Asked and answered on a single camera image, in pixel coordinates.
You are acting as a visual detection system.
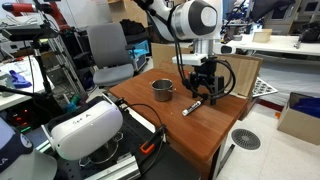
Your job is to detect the black backpack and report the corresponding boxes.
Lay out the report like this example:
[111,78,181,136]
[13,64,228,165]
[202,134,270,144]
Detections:
[118,18,148,36]

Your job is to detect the blue glove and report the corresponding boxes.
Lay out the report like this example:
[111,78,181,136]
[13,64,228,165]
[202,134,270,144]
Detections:
[8,69,34,90]

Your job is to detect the teal screen device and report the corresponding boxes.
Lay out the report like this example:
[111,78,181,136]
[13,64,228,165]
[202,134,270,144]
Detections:
[131,39,150,73]

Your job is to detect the black camera stand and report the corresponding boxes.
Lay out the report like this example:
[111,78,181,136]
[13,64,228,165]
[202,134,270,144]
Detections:
[0,39,56,101]

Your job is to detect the white perforated plate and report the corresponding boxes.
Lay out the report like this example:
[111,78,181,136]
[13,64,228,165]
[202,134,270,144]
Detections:
[251,76,279,99]

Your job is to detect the metal rack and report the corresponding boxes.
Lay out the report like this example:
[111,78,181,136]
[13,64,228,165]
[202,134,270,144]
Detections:
[46,33,88,101]

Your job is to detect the grey robot arm base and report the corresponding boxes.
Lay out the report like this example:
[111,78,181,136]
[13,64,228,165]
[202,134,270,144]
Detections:
[0,115,59,180]

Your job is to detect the stacked cardboard boxes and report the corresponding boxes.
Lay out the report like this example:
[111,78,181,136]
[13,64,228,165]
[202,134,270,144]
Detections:
[106,0,150,28]

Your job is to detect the black perforated bench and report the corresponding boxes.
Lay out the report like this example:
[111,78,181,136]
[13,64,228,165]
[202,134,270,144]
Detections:
[23,95,202,180]

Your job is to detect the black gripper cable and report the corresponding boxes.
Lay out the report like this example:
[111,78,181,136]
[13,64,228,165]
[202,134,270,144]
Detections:
[172,33,237,101]

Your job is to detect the grey office chair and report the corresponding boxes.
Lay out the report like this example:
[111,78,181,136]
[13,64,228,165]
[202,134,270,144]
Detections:
[72,22,136,89]

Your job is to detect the long white table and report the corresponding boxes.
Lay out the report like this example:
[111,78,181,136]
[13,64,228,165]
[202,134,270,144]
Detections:
[226,33,320,57]

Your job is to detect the round floor drain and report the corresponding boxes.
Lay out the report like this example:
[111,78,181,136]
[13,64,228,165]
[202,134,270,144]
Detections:
[230,128,262,151]

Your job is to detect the small steel pot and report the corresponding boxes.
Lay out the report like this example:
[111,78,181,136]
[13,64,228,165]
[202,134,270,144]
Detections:
[150,78,175,103]

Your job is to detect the small wooden box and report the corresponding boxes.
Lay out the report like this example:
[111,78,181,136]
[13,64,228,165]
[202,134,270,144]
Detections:
[251,28,274,44]

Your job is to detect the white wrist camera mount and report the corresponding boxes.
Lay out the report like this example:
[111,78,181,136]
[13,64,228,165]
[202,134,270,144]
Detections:
[171,53,209,67]

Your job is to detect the white side table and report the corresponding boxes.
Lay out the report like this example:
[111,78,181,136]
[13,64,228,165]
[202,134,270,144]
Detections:
[0,54,46,112]

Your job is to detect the black bench cable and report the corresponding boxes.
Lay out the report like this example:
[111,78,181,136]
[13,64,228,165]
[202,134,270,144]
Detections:
[124,102,168,168]

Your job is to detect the wooden board panel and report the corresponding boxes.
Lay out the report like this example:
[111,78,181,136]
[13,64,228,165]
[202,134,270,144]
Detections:
[150,42,264,100]

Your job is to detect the aluminium profile rail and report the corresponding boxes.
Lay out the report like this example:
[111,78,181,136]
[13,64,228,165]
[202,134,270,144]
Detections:
[82,154,141,180]

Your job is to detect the open cardboard box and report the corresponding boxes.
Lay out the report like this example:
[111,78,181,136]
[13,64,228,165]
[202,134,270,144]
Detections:
[276,91,320,147]

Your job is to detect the black stereo camera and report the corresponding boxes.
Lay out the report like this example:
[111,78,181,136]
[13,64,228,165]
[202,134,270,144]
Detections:
[1,23,60,42]

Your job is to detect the wooden table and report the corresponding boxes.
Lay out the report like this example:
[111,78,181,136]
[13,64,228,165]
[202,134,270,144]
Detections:
[108,68,250,180]

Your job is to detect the white VR headset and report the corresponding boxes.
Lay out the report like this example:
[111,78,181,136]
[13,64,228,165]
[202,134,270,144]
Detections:
[41,99,125,162]

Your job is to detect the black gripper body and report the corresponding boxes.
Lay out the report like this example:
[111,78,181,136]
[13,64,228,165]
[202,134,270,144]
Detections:
[188,56,225,93]

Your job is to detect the blue bag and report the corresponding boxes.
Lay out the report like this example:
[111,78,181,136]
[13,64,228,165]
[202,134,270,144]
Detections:
[291,96,320,119]

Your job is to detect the green handled tool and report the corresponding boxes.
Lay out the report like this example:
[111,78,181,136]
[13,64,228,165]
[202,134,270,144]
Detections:
[62,93,82,113]

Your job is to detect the black and white marker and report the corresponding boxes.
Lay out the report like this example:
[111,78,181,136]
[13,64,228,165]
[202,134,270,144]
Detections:
[181,99,204,117]

